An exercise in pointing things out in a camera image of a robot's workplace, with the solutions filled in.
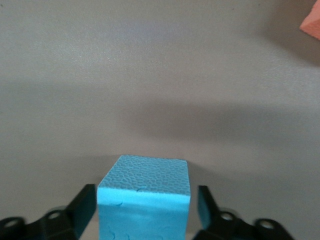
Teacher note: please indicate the blue foam block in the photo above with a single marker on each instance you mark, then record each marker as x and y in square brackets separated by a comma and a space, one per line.
[142, 200]

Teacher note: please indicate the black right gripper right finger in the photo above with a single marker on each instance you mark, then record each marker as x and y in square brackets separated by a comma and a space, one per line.
[215, 225]

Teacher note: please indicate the brown table cloth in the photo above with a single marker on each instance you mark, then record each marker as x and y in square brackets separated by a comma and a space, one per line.
[150, 75]

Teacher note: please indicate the orange foam block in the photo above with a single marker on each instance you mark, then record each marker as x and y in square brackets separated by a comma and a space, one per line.
[313, 25]

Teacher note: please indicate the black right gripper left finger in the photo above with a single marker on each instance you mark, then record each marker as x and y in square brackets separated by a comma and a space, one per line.
[75, 217]

